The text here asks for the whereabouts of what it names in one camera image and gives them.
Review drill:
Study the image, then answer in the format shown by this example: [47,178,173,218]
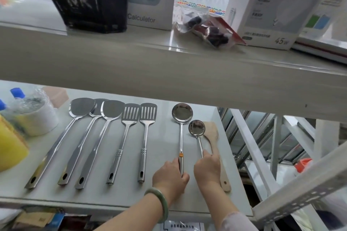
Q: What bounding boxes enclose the person's right hand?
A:
[193,149,222,199]

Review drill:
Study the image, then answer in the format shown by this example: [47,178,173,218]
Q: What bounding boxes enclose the person's left hand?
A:
[151,157,190,204]

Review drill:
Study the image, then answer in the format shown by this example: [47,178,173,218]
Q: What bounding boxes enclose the wooden spatula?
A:
[202,122,232,193]

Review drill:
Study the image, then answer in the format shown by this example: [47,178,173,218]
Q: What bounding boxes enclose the small steel ladle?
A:
[188,119,206,159]

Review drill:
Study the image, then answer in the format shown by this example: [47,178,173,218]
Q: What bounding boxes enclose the large steel ladle orange tip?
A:
[171,103,193,178]

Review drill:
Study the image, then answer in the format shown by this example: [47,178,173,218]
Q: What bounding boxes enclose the slotted steel turner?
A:
[137,103,158,184]
[106,103,141,185]

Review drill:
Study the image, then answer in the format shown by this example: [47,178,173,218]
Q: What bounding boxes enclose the person's left forearm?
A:
[93,194,166,231]

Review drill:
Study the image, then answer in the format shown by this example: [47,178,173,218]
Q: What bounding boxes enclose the person's right forearm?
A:
[202,184,260,231]

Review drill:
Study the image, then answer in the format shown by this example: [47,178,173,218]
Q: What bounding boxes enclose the white table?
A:
[0,80,254,222]

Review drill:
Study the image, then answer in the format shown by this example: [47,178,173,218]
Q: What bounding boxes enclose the white packet black pattern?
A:
[162,221,205,231]

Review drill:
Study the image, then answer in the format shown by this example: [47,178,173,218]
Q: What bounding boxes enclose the orange-capped white bottle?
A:
[294,157,314,173]

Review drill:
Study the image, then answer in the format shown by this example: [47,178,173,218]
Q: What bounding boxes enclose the grey upper shelf board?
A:
[0,21,347,123]

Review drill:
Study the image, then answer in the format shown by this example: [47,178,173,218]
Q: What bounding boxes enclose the pink block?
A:
[42,86,70,109]

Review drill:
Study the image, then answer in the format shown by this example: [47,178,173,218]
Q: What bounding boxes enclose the clear bag of dark items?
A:
[173,6,247,50]

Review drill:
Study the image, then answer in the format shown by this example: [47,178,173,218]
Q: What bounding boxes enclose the brown cardboard box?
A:
[12,208,65,231]

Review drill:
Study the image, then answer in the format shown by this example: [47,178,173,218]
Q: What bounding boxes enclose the wrapped white tape roll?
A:
[8,88,60,137]

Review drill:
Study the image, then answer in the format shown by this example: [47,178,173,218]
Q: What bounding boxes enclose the wrapped yellow tape rolls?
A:
[0,114,30,173]

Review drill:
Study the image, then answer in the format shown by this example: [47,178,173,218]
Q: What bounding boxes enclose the colourful bead strip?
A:
[176,0,226,16]

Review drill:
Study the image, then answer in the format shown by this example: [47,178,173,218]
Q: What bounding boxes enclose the flat white red box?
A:
[291,36,347,65]

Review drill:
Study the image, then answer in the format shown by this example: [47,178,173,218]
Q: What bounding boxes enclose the white charger box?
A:
[226,0,342,51]

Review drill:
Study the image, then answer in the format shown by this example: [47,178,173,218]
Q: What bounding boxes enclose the white box green blue squares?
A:
[298,0,347,40]

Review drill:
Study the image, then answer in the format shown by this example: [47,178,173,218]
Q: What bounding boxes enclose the green jade bracelet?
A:
[144,187,169,224]

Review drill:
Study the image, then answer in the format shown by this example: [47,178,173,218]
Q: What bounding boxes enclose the white metal rack frame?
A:
[217,106,347,231]

